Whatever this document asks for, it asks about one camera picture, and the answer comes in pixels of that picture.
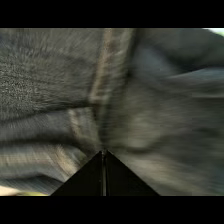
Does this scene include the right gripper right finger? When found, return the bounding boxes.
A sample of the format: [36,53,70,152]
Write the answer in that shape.
[105,149,160,197]

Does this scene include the dark grey jeans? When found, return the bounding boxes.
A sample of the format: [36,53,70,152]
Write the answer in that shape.
[0,27,224,197]

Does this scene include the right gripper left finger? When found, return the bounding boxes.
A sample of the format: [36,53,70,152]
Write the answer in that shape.
[50,150,104,197]

